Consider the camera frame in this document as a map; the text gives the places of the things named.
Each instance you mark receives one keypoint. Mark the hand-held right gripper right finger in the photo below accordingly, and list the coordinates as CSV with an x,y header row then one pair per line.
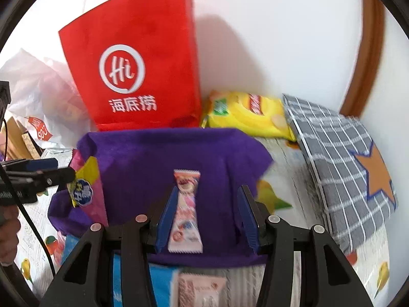
x,y
249,217

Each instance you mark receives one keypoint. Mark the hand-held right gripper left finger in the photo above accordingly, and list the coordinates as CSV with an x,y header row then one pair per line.
x,y
167,217

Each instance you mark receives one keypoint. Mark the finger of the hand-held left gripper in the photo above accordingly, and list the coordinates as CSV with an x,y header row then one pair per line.
x,y
38,164
54,176

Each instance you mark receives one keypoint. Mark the pink white snack packet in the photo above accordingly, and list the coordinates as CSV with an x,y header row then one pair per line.
x,y
187,204

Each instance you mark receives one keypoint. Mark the yellow pink snack packet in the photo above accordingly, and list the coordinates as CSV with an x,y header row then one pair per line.
x,y
88,179

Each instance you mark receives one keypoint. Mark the pink patterned snack packet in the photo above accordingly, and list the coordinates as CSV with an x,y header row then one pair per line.
x,y
201,291

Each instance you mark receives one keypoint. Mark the person's left hand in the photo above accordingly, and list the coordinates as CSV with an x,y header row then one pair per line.
x,y
8,239

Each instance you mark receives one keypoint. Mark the cardboard box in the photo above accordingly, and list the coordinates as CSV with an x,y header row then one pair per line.
x,y
16,140

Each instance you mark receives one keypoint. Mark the fruit print tablecloth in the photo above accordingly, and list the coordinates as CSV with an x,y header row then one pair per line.
x,y
287,169

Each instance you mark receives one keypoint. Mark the blue white packet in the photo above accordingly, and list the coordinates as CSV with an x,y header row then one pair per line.
x,y
161,284

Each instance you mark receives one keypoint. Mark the white plastic bag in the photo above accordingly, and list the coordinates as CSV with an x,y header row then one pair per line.
x,y
41,96

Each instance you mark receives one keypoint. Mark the grey checked star pouch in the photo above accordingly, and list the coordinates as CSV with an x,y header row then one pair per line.
x,y
332,166

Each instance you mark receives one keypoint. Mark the yellow chips bag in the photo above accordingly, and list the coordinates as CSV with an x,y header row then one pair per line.
x,y
236,118

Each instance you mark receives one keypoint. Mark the red paper bag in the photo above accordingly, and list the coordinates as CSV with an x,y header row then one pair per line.
x,y
143,38

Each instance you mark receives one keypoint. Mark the brown wooden door frame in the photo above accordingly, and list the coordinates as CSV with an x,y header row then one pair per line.
x,y
367,54

